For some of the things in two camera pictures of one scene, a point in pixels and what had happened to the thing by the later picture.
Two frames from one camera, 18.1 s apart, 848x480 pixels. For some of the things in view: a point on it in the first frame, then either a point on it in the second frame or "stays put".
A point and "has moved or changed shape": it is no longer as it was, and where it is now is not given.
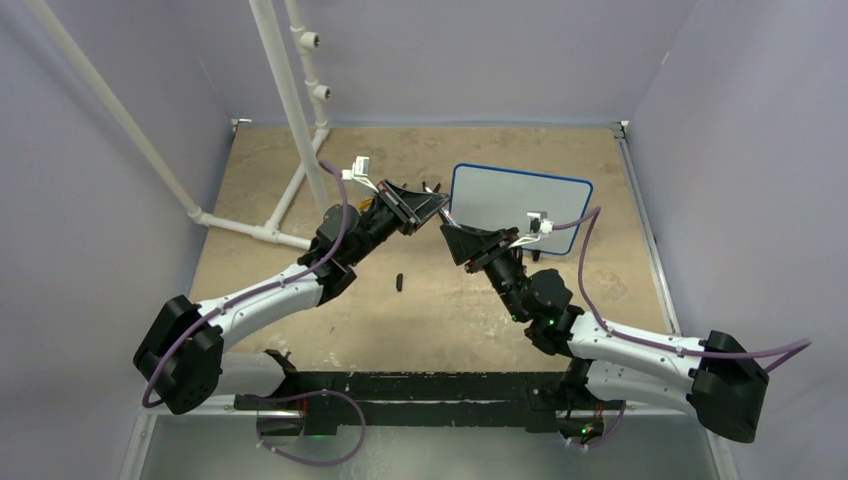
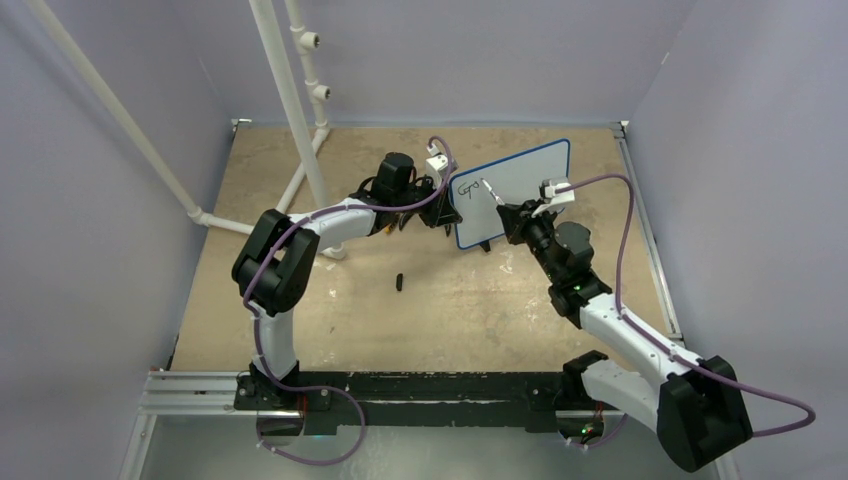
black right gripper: (480, 246) to (517, 219)
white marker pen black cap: (450, 218) has moved or changed shape
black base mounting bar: (439, 399) stays put
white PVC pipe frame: (53, 14) stays put
